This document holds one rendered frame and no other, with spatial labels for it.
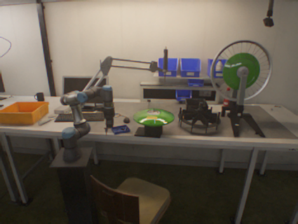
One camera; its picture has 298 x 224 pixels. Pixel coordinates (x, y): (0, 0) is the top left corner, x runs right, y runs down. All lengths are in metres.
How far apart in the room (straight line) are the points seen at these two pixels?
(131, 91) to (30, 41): 1.35
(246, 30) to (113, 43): 1.43
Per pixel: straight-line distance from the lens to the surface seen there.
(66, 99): 1.35
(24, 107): 2.37
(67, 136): 1.41
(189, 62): 2.33
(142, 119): 1.46
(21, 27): 2.93
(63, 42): 2.65
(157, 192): 1.51
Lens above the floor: 1.65
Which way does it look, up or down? 21 degrees down
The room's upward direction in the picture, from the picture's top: straight up
